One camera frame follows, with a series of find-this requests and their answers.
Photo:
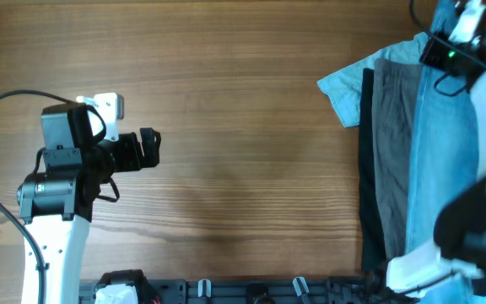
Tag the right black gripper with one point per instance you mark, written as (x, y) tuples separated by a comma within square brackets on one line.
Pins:
[(429, 53)]

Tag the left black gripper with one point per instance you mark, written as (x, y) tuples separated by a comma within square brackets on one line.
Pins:
[(130, 145)]

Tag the light blue denim jeans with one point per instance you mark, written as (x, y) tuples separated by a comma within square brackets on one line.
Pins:
[(443, 161)]

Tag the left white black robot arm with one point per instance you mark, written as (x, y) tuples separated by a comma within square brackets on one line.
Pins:
[(56, 205)]

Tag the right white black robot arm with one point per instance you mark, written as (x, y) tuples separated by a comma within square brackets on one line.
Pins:
[(445, 258)]

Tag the grey shorts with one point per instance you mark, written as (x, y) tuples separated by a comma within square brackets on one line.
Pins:
[(394, 98)]

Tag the light blue t-shirt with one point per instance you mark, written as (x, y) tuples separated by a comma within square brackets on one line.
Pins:
[(343, 87)]

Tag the black garment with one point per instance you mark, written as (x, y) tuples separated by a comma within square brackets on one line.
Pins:
[(373, 246)]

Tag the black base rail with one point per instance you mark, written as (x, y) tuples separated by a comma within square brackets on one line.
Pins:
[(336, 290)]

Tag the left white rail clip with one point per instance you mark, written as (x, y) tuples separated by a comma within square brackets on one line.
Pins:
[(204, 288)]

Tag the white rail clip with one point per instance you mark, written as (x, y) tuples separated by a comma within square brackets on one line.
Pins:
[(204, 288), (300, 286)]

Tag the right white rail clip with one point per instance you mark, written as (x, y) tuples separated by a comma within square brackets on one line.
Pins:
[(300, 286)]

